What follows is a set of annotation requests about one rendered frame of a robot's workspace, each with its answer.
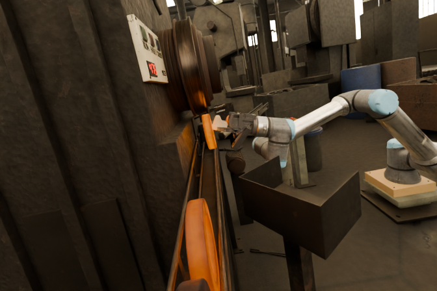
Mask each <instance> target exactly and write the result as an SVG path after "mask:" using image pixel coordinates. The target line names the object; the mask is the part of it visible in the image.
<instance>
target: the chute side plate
mask: <svg viewBox="0 0 437 291"><path fill-rule="evenodd" d="M216 154H217V168H218V182H219V190H220V200H221V211H222V226H223V233H224V247H225V255H226V264H227V277H228V291H235V284H234V278H233V268H232V257H231V251H230V242H229V238H228V231H227V224H226V221H227V219H226V209H225V202H224V192H223V186H222V176H221V170H220V159H219V152H218V146H217V148H216Z"/></svg>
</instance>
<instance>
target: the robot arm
mask: <svg viewBox="0 0 437 291"><path fill-rule="evenodd" d="M398 105H399V101H398V97H397V94H396V93H395V92H393V91H391V90H385V89H378V90H354V91H350V92H346V93H343V94H339V95H337V96H335V97H334V98H333V99H332V100H331V102H330V103H328V104H326V105H325V106H323V107H321V108H318V109H317V110H314V111H313V112H310V113H309V114H307V115H305V116H303V117H301V118H299V119H297V120H295V121H293V120H290V119H285V118H270V117H263V116H256V115H255V114H245V113H241V112H230V113H229V116H228V124H227V122H226V121H224V120H221V118H220V116H219V115H216V116H215V119H214V121H213V124H211V126H212V129H213V130H216V131H223V132H229V133H240V134H239V136H238V137H237V138H236V139H235V141H234V142H233V143H232V149H234V150H235V151H237V150H238V149H239V148H240V146H241V144H242V143H243V141H244V140H245V138H246V137H247V136H248V134H249V133H251V134H254V136H257V137H256V138H255V139H254V141H253V142H252V148H253V150H254V151H255V152H256V153H257V154H259V155H261V156H262V157H263V158H264V159H266V161H265V162H267V161H269V160H270V159H272V158H274V157H277V156H278V155H279V156H280V165H281V168H284V167H285V166H286V162H287V154H288V149H289V143H290V142H291V141H293V140H295V139H297V138H299V137H300V136H302V135H304V134H306V133H308V132H310V131H312V130H314V129H316V128H317V127H319V126H321V125H323V124H325V123H326V122H328V121H330V120H332V119H334V118H336V117H338V116H346V115H347V114H350V113H353V112H366V113H368V114H369V115H370V116H371V117H372V118H374V119H376V120H377V121H378V122H379V123H380V124H381V126H383V128H385V130H387V131H388V132H389V133H390V134H391V135H392V136H393V137H394V139H391V140H389V141H388V142H387V164H388V165H387V168H386V170H385V171H384V177H385V178H386V179H387V180H389V181H391V182H393V183H397V184H417V183H420V182H421V175H420V173H419V171H418V170H420V171H424V172H427V173H431V174H433V175H437V143H435V142H432V141H431V140H430V139H429V138H428V137H427V136H426V135H425V133H424V132H423V131H422V130H421V129H420V128H419V127H418V126H417V125H416V124H415V123H414V122H413V121H412V120H411V119H410V118H409V117H408V116H407V115H406V114H405V113H404V112H403V111H402V110H401V108H400V107H399V106H398ZM249 124H250V125H249Z"/></svg>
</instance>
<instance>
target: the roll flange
mask: <svg viewBox="0 0 437 291"><path fill-rule="evenodd" d="M176 21H177V20H176V19H173V20H172V29H166V30H161V31H158V32H157V37H158V38H159V45H160V48H161V53H162V56H163V62H164V65H165V70H166V75H167V79H168V83H165V86H166V90H167V92H168V96H169V98H170V100H171V102H172V105H173V107H174V108H175V110H176V111H177V112H184V111H188V110H191V111H192V114H193V115H194V116H197V115H198V114H196V113H195V112H194V109H193V107H192V104H191V100H190V98H189V94H188V91H187V87H186V84H185V79H184V76H183V71H182V67H181V62H180V58H179V51H178V45H177V40H176V28H175V23H176Z"/></svg>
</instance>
